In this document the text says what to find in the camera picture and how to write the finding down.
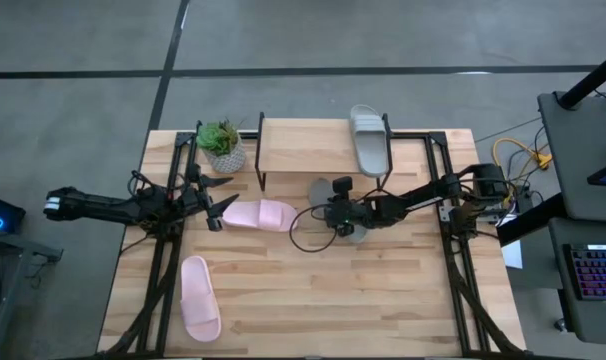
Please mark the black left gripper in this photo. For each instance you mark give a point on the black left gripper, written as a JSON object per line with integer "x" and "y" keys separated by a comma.
{"x": 197, "y": 200}

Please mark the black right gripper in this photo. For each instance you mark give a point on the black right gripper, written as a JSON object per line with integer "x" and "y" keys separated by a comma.
{"x": 348, "y": 212}

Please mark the grey rubber slide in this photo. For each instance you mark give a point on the grey rubber slide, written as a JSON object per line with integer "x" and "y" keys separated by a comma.
{"x": 369, "y": 150}
{"x": 319, "y": 192}

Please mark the pink rubber slide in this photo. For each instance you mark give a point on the pink rubber slide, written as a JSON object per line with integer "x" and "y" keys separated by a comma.
{"x": 263, "y": 215}
{"x": 200, "y": 300}

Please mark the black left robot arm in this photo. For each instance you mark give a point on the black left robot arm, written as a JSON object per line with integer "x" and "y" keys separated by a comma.
{"x": 98, "y": 207}

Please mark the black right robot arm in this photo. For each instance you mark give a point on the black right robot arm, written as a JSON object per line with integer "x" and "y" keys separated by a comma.
{"x": 423, "y": 197}

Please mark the wooden shelf black metal legs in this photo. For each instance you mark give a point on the wooden shelf black metal legs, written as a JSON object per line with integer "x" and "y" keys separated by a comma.
{"x": 303, "y": 145}

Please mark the white grey triangle-patterned pot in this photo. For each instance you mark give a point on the white grey triangle-patterned pot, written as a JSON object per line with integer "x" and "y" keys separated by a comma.
{"x": 230, "y": 162}

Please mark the green artificial succulent plant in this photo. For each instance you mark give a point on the green artificial succulent plant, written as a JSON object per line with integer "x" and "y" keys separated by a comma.
{"x": 217, "y": 139}

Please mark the white paper sheet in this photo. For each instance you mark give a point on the white paper sheet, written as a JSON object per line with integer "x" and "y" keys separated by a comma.
{"x": 514, "y": 256}

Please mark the black desk support bar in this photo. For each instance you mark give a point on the black desk support bar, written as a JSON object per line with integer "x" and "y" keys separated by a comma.
{"x": 530, "y": 220}

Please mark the grey metal cart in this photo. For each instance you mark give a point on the grey metal cart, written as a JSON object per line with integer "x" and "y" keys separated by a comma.
{"x": 33, "y": 248}

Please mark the black computer case blue light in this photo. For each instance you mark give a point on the black computer case blue light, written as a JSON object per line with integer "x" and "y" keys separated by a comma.
{"x": 0, "y": 214}

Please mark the dark grey desk top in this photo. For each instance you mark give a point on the dark grey desk top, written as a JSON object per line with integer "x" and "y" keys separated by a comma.
{"x": 573, "y": 165}

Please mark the grey caster wheel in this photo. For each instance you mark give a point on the grey caster wheel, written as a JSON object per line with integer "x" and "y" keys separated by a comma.
{"x": 561, "y": 324}

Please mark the black keyboard rainbow backlight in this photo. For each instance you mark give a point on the black keyboard rainbow backlight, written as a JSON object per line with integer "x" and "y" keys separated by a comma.
{"x": 600, "y": 272}

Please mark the dark grey keyboard desk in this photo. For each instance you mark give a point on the dark grey keyboard desk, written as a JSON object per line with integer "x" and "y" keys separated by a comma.
{"x": 598, "y": 320}

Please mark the black diagonal pole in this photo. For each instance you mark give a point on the black diagonal pole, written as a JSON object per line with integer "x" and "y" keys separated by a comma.
{"x": 590, "y": 77}

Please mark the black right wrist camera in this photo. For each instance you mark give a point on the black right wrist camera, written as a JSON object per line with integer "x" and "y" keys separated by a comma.
{"x": 343, "y": 186}

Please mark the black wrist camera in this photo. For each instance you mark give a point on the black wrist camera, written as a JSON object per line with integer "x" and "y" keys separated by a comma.
{"x": 193, "y": 173}
{"x": 343, "y": 186}

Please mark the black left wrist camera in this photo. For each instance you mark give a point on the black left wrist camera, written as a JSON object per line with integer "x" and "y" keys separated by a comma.
{"x": 193, "y": 173}

